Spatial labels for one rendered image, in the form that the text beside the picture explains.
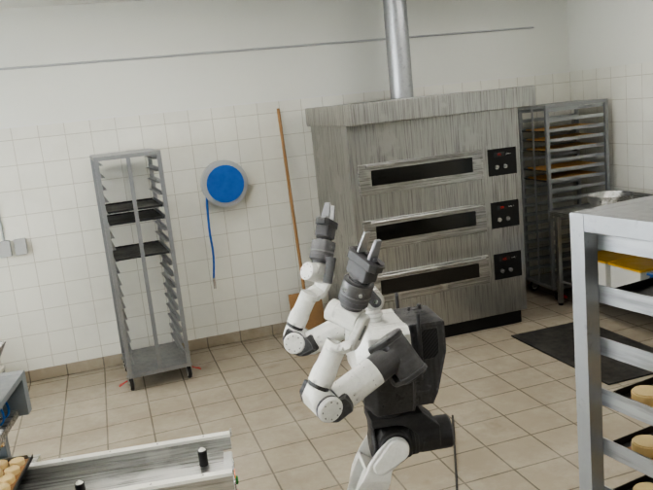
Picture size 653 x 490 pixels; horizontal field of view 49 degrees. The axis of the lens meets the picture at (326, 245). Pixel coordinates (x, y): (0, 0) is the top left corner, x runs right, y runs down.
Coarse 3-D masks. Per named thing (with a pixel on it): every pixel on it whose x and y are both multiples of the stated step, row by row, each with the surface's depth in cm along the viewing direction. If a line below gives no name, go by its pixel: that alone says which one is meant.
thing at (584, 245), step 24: (576, 216) 115; (576, 240) 116; (576, 264) 117; (576, 288) 118; (576, 312) 119; (576, 336) 120; (576, 360) 121; (600, 360) 120; (576, 384) 122; (600, 384) 121; (576, 408) 123; (600, 408) 121; (600, 432) 122; (600, 456) 123; (600, 480) 124
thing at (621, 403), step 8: (608, 392) 120; (608, 400) 120; (616, 400) 118; (624, 400) 117; (632, 400) 115; (616, 408) 119; (624, 408) 117; (632, 408) 116; (640, 408) 114; (648, 408) 113; (632, 416) 116; (640, 416) 114; (648, 416) 113
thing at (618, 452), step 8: (608, 440) 122; (608, 448) 122; (616, 448) 120; (624, 448) 119; (608, 456) 122; (616, 456) 121; (624, 456) 119; (632, 456) 118; (640, 456) 116; (632, 464) 118; (640, 464) 116; (648, 464) 115; (648, 472) 115
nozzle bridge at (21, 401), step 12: (12, 372) 265; (24, 372) 267; (0, 384) 254; (12, 384) 252; (24, 384) 265; (0, 396) 242; (12, 396) 263; (24, 396) 264; (0, 408) 235; (12, 408) 264; (24, 408) 265; (12, 420) 256; (0, 432) 246; (0, 444) 241; (0, 456) 267
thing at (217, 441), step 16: (224, 432) 262; (128, 448) 257; (144, 448) 256; (160, 448) 257; (176, 448) 258; (192, 448) 259; (208, 448) 260; (224, 448) 261; (32, 464) 252; (48, 464) 251; (64, 464) 253; (80, 464) 253; (96, 464) 254; (112, 464) 255; (128, 464) 256; (32, 480) 252
